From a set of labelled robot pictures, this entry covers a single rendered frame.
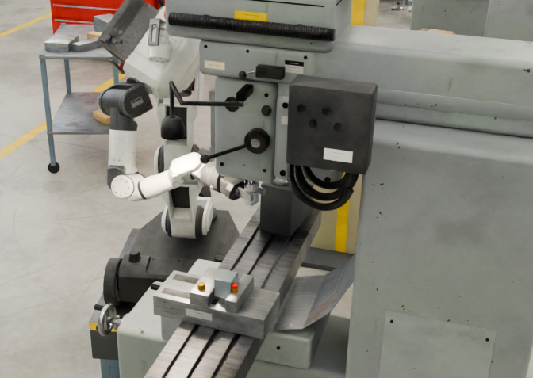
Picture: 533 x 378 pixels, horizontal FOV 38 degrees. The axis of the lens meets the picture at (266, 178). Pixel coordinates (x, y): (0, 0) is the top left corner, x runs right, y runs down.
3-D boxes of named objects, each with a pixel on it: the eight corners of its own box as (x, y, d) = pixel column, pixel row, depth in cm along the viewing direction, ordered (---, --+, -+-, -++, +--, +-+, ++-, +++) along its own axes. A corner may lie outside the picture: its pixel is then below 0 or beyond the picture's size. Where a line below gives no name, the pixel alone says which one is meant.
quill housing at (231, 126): (212, 178, 231) (211, 74, 217) (234, 151, 249) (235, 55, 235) (274, 188, 226) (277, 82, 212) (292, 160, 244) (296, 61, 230)
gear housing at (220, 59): (197, 75, 216) (197, 40, 212) (226, 51, 237) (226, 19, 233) (314, 89, 208) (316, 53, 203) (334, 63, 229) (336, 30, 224)
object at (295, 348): (159, 341, 254) (158, 311, 249) (198, 284, 284) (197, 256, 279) (308, 372, 241) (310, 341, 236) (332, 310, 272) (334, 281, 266)
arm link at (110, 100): (100, 128, 263) (101, 87, 261) (123, 128, 269) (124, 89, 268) (119, 130, 254) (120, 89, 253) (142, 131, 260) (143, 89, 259)
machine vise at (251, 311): (153, 315, 233) (151, 284, 228) (174, 288, 246) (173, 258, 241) (263, 340, 223) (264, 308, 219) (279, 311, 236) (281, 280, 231)
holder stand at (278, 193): (258, 230, 281) (260, 181, 272) (282, 204, 299) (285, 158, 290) (289, 238, 276) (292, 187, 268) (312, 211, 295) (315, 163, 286)
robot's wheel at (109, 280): (116, 288, 339) (113, 248, 330) (127, 288, 338) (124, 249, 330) (104, 315, 321) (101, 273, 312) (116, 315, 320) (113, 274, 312)
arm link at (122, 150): (99, 196, 258) (101, 129, 256) (117, 192, 270) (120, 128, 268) (131, 200, 255) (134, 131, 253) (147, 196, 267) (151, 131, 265)
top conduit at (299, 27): (167, 26, 208) (166, 13, 206) (174, 22, 211) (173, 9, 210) (332, 43, 196) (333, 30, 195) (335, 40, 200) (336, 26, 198)
